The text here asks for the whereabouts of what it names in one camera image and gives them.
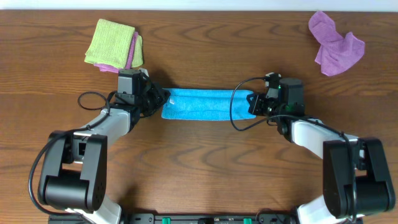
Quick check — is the blue microfiber cloth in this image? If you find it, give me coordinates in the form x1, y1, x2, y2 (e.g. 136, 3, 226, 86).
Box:
162, 88, 255, 121

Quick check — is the crumpled purple cloth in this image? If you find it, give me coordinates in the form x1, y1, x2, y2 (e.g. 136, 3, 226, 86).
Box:
308, 11, 365, 77

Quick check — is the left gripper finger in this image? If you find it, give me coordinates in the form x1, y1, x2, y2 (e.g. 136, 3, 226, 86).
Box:
146, 100, 167, 117
159, 88, 170, 103

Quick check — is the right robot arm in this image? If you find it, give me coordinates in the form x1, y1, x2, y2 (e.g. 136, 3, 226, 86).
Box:
247, 77, 396, 223

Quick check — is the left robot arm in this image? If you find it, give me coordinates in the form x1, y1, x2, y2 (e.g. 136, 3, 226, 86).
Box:
28, 68, 170, 224

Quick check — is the right black cable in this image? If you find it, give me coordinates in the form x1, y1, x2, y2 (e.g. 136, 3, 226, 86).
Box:
229, 77, 358, 222

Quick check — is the folded green cloth top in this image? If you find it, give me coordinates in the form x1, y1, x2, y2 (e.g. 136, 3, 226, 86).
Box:
85, 19, 135, 68

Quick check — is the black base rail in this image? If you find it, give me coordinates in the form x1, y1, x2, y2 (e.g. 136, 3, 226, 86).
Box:
48, 212, 364, 224

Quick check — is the folded pink cloth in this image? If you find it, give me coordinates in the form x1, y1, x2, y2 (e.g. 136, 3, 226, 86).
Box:
94, 31, 139, 74

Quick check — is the folded green cloth bottom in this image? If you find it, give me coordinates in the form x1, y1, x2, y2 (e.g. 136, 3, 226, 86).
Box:
131, 35, 144, 68

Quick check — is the folded green cloth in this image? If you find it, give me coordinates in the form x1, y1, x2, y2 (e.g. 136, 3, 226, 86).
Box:
85, 19, 135, 68
131, 35, 144, 68

